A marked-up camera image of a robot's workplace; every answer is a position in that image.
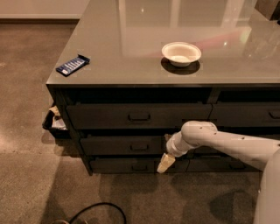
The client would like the dark grey drawer cabinet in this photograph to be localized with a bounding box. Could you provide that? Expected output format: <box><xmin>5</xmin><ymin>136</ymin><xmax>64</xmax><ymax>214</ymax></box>
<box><xmin>46</xmin><ymin>0</ymin><xmax>280</xmax><ymax>174</ymax></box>

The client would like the white paper bowl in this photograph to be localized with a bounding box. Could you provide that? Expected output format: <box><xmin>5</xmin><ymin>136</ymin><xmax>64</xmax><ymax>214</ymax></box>
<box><xmin>162</xmin><ymin>42</ymin><xmax>201</xmax><ymax>67</ymax></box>

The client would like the black floor cable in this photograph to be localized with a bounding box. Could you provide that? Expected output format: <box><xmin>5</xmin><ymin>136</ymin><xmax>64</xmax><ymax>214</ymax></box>
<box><xmin>68</xmin><ymin>202</ymin><xmax>128</xmax><ymax>224</ymax></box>

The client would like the drawer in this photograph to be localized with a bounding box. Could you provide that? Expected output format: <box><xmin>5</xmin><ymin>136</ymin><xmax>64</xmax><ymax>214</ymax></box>
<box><xmin>195</xmin><ymin>132</ymin><xmax>280</xmax><ymax>158</ymax></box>
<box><xmin>88</xmin><ymin>157</ymin><xmax>191</xmax><ymax>175</ymax></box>
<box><xmin>186</xmin><ymin>157</ymin><xmax>257</xmax><ymax>172</ymax></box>
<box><xmin>66</xmin><ymin>103</ymin><xmax>212</xmax><ymax>130</ymax></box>
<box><xmin>209</xmin><ymin>102</ymin><xmax>280</xmax><ymax>127</ymax></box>
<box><xmin>80</xmin><ymin>136</ymin><xmax>166</xmax><ymax>156</ymax></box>

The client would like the black bin with trash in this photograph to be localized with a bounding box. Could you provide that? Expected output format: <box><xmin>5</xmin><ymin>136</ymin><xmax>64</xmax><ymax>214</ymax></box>
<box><xmin>42</xmin><ymin>105</ymin><xmax>70</xmax><ymax>139</ymax></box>

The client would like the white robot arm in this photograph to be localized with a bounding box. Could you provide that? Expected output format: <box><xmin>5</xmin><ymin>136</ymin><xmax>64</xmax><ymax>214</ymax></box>
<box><xmin>157</xmin><ymin>121</ymin><xmax>280</xmax><ymax>224</ymax></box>

